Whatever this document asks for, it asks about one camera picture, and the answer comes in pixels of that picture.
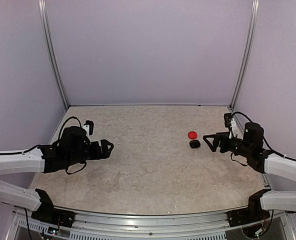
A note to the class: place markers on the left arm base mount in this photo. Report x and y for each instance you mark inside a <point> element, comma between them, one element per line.
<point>48,213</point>

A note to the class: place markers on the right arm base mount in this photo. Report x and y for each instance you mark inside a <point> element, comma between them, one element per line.
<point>250,214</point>

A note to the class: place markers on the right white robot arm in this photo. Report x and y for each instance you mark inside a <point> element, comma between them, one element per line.
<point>261,160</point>

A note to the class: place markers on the aluminium frame post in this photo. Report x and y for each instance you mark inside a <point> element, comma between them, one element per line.
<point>42,5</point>
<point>246,52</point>

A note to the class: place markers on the front aluminium rail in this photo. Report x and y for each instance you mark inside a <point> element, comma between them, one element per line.
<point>87,225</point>

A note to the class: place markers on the right aluminium frame post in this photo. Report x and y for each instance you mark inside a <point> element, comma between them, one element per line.
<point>246,52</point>

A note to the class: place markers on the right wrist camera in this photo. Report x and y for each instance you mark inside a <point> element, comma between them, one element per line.
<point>227,119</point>

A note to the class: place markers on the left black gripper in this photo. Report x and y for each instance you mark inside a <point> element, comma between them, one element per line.
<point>105,153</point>

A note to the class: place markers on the red earbud charging case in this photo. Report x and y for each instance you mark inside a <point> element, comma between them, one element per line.
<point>192,135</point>

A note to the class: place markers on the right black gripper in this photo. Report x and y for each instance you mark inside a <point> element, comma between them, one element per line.
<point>222,136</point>

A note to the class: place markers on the left aluminium frame post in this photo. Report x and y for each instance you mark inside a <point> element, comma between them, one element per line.
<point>42,5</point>

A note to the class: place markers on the small black case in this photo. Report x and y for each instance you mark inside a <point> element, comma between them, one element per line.
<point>195,144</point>

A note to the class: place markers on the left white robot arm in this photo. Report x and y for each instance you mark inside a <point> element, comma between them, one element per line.
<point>73,147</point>

